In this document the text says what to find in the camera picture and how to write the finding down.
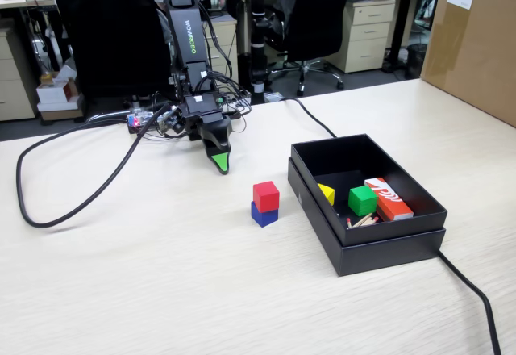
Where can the black waste bin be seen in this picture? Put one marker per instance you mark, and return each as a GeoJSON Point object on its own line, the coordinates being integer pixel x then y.
{"type": "Point", "coordinates": [416, 60]}

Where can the flat brown cardboard box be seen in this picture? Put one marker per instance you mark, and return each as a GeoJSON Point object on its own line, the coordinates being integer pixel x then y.
{"type": "Point", "coordinates": [60, 111]}

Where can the black open box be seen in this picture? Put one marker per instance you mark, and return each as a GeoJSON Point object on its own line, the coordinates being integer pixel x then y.
{"type": "Point", "coordinates": [387, 256]}

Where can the red cube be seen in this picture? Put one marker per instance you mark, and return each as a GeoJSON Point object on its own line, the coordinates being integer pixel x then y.
{"type": "Point", "coordinates": [266, 197]}

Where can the black vertical stand pole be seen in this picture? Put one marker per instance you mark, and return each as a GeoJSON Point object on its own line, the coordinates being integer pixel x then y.
{"type": "Point", "coordinates": [258, 28]}

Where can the orange and white matchbox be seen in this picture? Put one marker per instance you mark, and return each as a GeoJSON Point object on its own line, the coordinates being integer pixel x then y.
{"type": "Point", "coordinates": [393, 203]}

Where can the beige three-drawer cabinet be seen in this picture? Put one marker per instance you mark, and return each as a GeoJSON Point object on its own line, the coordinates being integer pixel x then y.
{"type": "Point", "coordinates": [367, 36]}

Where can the large brown cardboard box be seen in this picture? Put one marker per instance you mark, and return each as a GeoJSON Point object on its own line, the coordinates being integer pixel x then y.
{"type": "Point", "coordinates": [475, 48]}

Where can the blue cube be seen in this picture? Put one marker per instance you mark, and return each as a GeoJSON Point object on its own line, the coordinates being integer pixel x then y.
{"type": "Point", "coordinates": [264, 218]}

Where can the black high-back office chair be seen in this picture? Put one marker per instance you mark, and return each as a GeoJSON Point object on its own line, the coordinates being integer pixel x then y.
{"type": "Point", "coordinates": [109, 28]}

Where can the black-legged office desk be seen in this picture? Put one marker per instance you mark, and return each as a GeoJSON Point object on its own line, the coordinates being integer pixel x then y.
{"type": "Point", "coordinates": [403, 16]}

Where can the white power strip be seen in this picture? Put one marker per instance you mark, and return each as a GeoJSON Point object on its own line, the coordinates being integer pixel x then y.
{"type": "Point", "coordinates": [237, 105]}

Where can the black cardboard box tray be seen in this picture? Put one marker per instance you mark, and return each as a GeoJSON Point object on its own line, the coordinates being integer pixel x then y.
{"type": "Point", "coordinates": [354, 157]}

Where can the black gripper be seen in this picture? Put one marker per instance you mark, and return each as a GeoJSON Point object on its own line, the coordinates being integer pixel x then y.
{"type": "Point", "coordinates": [199, 109]}

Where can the green cube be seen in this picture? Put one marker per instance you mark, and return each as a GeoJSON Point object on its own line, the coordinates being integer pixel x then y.
{"type": "Point", "coordinates": [363, 201]}

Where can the yellow wooden block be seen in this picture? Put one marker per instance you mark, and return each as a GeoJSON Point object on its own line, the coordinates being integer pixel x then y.
{"type": "Point", "coordinates": [328, 195]}

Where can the white cardboard box red label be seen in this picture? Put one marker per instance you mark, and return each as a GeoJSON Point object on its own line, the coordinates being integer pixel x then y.
{"type": "Point", "coordinates": [54, 90]}

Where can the circuit board with red LED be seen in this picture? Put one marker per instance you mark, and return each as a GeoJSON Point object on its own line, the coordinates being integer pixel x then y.
{"type": "Point", "coordinates": [134, 123]}

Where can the black mesh swivel chair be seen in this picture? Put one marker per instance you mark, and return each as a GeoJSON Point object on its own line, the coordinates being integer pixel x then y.
{"type": "Point", "coordinates": [318, 20]}

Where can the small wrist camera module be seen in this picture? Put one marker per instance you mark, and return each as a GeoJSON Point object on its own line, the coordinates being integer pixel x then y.
{"type": "Point", "coordinates": [175, 121]}

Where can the beige drawer cabinet behind arm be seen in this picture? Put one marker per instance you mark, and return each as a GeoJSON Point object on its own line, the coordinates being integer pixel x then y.
{"type": "Point", "coordinates": [225, 40]}

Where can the beige drawer cabinet wide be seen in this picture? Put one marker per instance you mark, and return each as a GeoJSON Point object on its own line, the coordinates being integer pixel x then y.
{"type": "Point", "coordinates": [14, 80]}

